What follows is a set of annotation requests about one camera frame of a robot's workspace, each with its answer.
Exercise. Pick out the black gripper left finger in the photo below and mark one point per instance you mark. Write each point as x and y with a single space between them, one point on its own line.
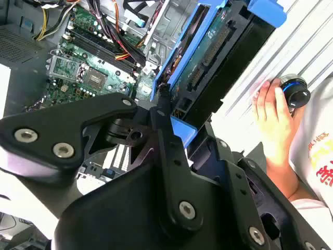
52 125

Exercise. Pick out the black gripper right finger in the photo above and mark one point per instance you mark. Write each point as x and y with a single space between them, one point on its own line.
234 182

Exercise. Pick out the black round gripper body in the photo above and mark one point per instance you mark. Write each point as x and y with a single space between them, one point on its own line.
125 208

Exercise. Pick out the person's hand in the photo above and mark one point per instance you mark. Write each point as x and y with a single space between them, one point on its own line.
275 122

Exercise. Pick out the hard disk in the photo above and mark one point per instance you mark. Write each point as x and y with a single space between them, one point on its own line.
216 44

